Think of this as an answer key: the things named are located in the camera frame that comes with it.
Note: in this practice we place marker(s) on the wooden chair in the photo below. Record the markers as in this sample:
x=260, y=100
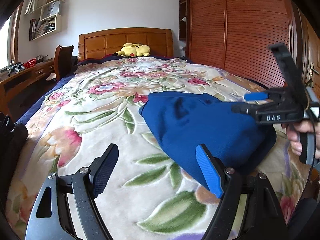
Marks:
x=63, y=63

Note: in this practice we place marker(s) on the floral bed blanket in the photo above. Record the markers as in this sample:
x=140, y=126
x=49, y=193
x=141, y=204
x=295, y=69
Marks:
x=148, y=196

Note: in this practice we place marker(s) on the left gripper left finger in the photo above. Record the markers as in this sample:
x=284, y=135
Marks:
x=50, y=217

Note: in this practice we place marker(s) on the wooden desk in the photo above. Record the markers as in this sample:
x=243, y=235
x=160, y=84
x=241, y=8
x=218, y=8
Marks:
x=12, y=86

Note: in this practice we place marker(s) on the black binoculars on desk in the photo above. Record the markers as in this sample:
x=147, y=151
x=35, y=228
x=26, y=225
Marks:
x=15, y=67

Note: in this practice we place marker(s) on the yellow Pikachu plush toy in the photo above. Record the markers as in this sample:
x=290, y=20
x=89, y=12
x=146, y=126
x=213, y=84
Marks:
x=133, y=50

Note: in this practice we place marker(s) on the navy blue suit jacket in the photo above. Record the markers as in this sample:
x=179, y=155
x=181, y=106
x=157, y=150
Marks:
x=188, y=126

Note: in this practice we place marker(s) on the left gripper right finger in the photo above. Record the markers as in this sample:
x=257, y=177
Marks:
x=263, y=217

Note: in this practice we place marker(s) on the white wall bookshelf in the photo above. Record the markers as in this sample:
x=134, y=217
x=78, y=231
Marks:
x=46, y=17

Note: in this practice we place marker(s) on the person right hand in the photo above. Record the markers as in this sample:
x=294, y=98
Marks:
x=302, y=127

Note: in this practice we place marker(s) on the wooden slatted wardrobe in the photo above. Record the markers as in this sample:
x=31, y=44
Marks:
x=235, y=35

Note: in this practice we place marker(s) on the black folded clothes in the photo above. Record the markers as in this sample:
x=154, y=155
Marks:
x=13, y=138

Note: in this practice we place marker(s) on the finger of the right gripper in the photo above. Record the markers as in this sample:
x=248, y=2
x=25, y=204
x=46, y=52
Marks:
x=252, y=109
x=260, y=96

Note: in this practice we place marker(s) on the wooden bed headboard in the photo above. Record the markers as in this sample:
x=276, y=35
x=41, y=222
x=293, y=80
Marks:
x=98, y=44

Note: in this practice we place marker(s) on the red basket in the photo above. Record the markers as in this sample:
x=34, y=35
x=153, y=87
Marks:
x=30, y=63

